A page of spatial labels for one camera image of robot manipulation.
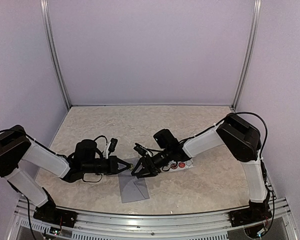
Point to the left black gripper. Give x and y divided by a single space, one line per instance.
113 167

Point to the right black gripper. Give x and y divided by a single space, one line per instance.
148 167

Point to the green round seal sticker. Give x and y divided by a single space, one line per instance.
131 166

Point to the grey paper envelope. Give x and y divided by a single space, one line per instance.
131 188

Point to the white sticker sheet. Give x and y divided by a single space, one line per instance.
180 166

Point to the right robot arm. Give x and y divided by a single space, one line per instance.
241 138

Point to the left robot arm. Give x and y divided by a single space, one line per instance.
16 146

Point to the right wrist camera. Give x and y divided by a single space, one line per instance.
143 151

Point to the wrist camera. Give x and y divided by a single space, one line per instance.
143 151
110 148

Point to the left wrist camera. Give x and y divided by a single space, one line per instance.
110 148

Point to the front aluminium rail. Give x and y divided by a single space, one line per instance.
91 225

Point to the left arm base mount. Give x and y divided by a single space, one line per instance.
49 213

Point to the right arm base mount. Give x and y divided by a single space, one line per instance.
255 212

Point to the left aluminium frame post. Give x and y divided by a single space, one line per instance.
44 5

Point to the aluminium frame post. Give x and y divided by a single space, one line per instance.
248 54
44 5

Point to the right aluminium frame post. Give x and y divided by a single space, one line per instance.
248 54

